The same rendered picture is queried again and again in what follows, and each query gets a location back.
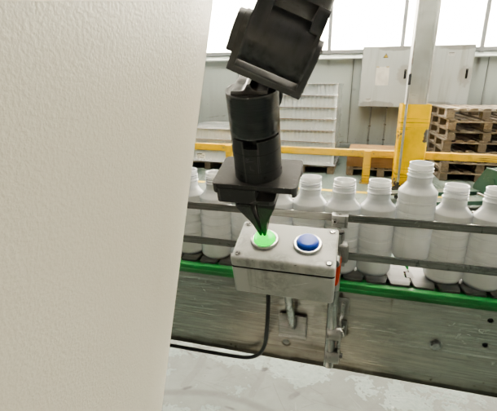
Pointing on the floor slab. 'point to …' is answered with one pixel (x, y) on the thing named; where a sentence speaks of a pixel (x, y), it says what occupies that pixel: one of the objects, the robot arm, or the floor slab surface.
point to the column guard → (415, 147)
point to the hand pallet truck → (494, 176)
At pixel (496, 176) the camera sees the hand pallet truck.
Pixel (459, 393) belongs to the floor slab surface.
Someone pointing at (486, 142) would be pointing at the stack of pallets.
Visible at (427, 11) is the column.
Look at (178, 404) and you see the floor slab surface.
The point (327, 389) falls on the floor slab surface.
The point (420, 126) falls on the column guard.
